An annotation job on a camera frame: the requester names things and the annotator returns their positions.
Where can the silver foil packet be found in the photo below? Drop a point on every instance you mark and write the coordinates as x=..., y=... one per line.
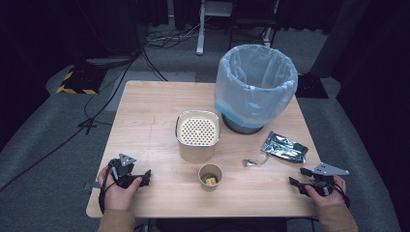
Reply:
x=285, y=148

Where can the small silver foil scrap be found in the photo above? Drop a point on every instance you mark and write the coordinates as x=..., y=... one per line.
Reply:
x=248, y=163

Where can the grey slanted post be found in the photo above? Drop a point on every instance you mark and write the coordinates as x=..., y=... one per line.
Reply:
x=338, y=35

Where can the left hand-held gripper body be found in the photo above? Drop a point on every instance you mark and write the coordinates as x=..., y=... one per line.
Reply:
x=124, y=170

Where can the white desk leg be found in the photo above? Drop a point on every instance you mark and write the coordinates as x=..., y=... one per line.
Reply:
x=201, y=29

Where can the dark trash bin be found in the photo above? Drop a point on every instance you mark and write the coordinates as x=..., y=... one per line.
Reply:
x=240, y=128

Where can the person's right hand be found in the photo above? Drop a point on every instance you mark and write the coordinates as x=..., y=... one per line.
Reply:
x=325, y=198

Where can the dark chair frame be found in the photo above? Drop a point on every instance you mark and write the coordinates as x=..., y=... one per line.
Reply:
x=254, y=22

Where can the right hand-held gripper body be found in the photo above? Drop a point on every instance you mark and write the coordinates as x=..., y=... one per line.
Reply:
x=324, y=180

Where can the black yellow striped stand base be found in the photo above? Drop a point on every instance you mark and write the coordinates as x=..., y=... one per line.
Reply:
x=82, y=82

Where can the trash bin with plastic liner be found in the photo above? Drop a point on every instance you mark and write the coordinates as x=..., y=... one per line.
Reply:
x=254, y=83

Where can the beige container with perforated insert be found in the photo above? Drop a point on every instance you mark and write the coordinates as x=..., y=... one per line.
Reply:
x=197, y=135

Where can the person's left hand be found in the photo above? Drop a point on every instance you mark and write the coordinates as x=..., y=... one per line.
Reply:
x=117, y=195

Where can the small yellow block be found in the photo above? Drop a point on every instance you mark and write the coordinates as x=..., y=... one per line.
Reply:
x=211, y=181

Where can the brown paper cup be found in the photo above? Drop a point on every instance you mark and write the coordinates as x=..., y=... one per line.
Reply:
x=210, y=185

